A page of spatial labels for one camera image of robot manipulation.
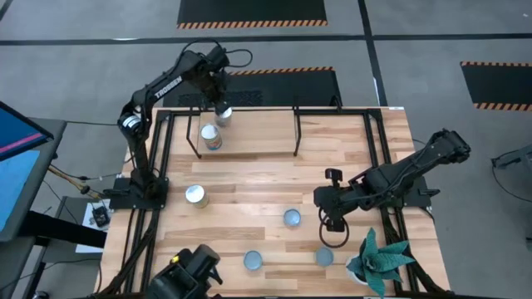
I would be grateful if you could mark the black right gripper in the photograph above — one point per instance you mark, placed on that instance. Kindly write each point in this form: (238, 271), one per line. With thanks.
(343, 199)

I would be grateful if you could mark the tall carrots can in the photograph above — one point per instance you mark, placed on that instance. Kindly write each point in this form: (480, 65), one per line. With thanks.
(195, 194)

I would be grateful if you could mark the green potted snake plant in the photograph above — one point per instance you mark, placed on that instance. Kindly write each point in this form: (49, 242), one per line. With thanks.
(376, 263)

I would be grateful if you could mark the salmon can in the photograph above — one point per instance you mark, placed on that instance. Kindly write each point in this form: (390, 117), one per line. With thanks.
(292, 218)

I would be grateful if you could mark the small black device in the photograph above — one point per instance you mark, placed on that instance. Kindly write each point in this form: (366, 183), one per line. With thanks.
(101, 217)

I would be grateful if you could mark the white paper sheet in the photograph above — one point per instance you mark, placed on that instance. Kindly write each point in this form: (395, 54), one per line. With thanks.
(88, 220)

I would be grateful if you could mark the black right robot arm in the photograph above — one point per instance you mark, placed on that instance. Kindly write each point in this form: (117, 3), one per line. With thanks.
(415, 168)

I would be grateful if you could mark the wooden shelf black legs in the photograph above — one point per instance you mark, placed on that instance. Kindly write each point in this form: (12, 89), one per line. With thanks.
(257, 133)

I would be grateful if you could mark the tall tomatoes can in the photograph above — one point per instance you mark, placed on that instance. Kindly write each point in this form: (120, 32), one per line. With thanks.
(211, 135)

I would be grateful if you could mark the black aluminium table frame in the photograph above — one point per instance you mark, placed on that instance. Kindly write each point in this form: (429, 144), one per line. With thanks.
(353, 111)

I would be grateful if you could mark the tin can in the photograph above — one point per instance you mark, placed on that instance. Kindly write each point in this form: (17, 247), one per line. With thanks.
(324, 256)

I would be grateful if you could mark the blue computer monitor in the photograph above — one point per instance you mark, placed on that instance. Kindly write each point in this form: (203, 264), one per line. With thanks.
(12, 187)
(16, 133)

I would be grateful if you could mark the grey metal stand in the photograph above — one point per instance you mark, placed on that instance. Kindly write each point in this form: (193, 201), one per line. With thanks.
(515, 157)

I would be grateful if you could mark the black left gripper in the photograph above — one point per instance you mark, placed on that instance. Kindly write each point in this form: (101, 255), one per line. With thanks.
(215, 85)

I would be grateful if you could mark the tall peaches can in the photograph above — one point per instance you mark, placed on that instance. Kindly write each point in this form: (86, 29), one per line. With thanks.
(226, 119)

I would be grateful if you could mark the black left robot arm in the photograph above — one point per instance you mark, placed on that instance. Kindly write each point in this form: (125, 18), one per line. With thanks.
(166, 86)

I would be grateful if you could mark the green dotted can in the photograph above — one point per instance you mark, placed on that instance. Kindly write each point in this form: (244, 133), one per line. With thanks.
(253, 261)

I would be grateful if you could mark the black mat orange-striped edge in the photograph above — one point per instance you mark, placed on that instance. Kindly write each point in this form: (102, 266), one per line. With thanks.
(498, 83)
(249, 10)
(282, 89)

